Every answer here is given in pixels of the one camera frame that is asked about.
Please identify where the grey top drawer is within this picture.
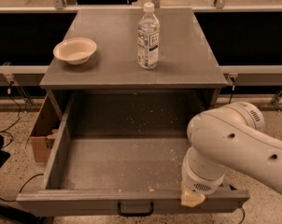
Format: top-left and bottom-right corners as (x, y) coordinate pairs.
(15, 91), (251, 217)

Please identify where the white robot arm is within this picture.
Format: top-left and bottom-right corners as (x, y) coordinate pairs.
(181, 102), (282, 207)

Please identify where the grey drawer cabinet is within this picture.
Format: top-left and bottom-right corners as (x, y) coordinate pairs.
(41, 7), (226, 136)

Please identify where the brown cardboard box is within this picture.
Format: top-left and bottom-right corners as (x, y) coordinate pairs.
(28, 94), (62, 163)

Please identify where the clear plastic water bottle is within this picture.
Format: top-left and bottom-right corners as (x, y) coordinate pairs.
(137, 3), (160, 69)

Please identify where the white paper bowl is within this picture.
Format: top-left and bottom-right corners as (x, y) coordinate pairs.
(53, 37), (97, 65)

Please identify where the black metal stand base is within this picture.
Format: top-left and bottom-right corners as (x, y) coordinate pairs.
(0, 204), (53, 224)

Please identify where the black floor cable left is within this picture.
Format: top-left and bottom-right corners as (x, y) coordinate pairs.
(0, 79), (46, 203)

